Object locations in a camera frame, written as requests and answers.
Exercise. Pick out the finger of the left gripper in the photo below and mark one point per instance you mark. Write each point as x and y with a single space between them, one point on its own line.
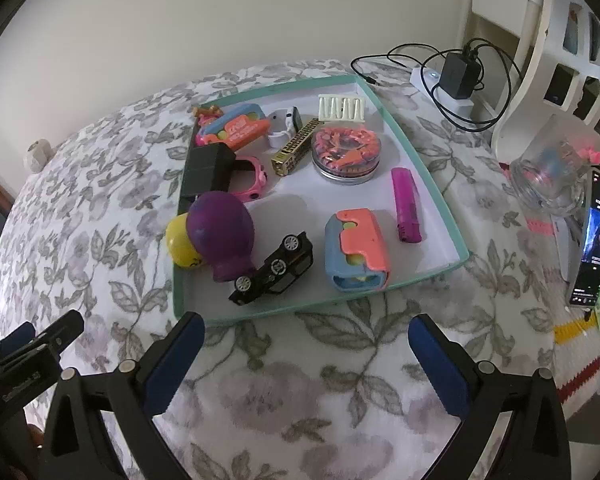
60 334
10 337

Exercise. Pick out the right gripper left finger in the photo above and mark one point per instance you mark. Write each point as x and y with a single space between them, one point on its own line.
77 444

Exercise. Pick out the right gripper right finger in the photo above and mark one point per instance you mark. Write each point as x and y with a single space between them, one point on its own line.
535 444

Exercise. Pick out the purple yellow mushroom toy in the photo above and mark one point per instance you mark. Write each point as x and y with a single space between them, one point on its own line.
217 230

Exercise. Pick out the black power adapter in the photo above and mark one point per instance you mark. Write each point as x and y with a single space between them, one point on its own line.
207 168

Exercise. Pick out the black toy car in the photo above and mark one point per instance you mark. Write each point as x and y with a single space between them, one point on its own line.
280 270

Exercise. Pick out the pink yellow toy figure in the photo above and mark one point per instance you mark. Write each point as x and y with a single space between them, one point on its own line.
206 115

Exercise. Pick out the orange blue toy case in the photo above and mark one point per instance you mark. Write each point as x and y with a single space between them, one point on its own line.
356 254
236 128

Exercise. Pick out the white smart watch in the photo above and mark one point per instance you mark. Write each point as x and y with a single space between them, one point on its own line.
284 125

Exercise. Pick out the cream hair claw clip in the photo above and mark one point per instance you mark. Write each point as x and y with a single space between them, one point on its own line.
341 108

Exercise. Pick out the smartphone with lit screen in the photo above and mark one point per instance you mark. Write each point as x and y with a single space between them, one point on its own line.
584 285

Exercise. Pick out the pink kids watch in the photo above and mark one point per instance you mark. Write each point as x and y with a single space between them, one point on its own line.
248 179

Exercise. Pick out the pink highlighter marker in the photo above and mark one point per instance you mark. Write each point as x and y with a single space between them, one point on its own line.
405 197

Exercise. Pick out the teal white tray box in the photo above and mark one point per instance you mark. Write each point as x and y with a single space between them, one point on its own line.
305 200

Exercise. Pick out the clear glass jar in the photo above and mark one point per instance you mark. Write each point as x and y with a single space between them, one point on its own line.
550 174

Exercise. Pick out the round tin orange lid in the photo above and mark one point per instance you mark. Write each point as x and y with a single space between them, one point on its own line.
346 155

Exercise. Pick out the black charger brick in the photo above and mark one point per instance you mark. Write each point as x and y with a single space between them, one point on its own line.
460 74

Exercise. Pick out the white shelf unit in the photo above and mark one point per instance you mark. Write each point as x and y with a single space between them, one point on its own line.
557 71

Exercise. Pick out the white power strip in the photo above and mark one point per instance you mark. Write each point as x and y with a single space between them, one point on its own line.
427 82

